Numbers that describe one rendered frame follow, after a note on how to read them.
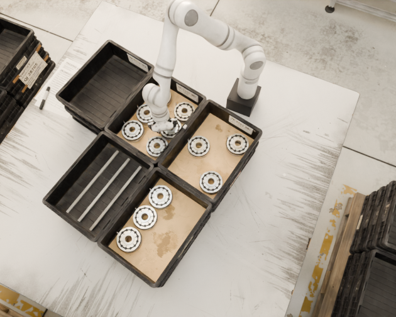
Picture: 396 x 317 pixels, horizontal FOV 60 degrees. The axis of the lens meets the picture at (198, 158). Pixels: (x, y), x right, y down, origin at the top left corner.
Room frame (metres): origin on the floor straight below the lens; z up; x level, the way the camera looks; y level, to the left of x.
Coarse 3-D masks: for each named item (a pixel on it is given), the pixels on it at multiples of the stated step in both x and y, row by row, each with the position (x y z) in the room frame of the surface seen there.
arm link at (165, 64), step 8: (168, 8) 0.88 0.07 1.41; (168, 16) 0.87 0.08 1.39; (168, 24) 0.86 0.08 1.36; (168, 32) 0.85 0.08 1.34; (176, 32) 0.86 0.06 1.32; (168, 40) 0.82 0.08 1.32; (176, 40) 0.84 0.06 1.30; (160, 48) 0.80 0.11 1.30; (168, 48) 0.80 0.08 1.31; (176, 48) 0.81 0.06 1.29; (160, 56) 0.78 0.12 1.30; (168, 56) 0.77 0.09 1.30; (176, 56) 0.79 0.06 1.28; (160, 64) 0.75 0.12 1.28; (168, 64) 0.75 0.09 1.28; (160, 72) 0.73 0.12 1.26; (168, 72) 0.74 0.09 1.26
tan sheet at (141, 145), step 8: (176, 96) 0.89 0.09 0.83; (192, 104) 0.84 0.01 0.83; (184, 112) 0.80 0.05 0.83; (136, 120) 0.77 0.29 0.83; (144, 128) 0.72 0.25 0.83; (120, 136) 0.68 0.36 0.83; (144, 136) 0.68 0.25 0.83; (152, 136) 0.68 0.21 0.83; (136, 144) 0.64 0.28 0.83; (144, 144) 0.64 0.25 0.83; (144, 152) 0.60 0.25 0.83
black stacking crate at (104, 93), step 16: (112, 48) 1.16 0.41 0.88; (96, 64) 1.07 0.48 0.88; (112, 64) 1.10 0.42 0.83; (128, 64) 1.09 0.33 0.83; (80, 80) 0.97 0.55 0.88; (96, 80) 1.01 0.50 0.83; (112, 80) 1.00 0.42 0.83; (128, 80) 1.00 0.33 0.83; (64, 96) 0.88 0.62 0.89; (80, 96) 0.92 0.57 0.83; (96, 96) 0.91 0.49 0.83; (112, 96) 0.91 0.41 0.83; (96, 112) 0.82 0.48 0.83; (112, 112) 0.82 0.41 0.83; (96, 128) 0.74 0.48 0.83
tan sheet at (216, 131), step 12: (204, 120) 0.75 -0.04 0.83; (216, 120) 0.75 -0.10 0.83; (204, 132) 0.69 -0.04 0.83; (216, 132) 0.68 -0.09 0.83; (228, 132) 0.68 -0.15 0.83; (240, 132) 0.68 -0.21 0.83; (216, 144) 0.62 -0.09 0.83; (180, 156) 0.57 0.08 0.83; (216, 156) 0.56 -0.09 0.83; (228, 156) 0.56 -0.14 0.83; (240, 156) 0.56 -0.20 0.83; (168, 168) 0.52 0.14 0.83; (180, 168) 0.51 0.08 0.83; (192, 168) 0.51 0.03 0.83; (204, 168) 0.51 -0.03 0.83; (216, 168) 0.50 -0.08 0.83; (228, 168) 0.50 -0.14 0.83; (192, 180) 0.45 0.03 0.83
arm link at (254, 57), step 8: (248, 48) 0.92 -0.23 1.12; (256, 48) 0.92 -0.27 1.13; (248, 56) 0.89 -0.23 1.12; (256, 56) 0.88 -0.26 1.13; (264, 56) 0.89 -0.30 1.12; (248, 64) 0.87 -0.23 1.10; (256, 64) 0.87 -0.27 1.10; (264, 64) 0.88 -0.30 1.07; (248, 72) 0.87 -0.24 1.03; (256, 72) 0.87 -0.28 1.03
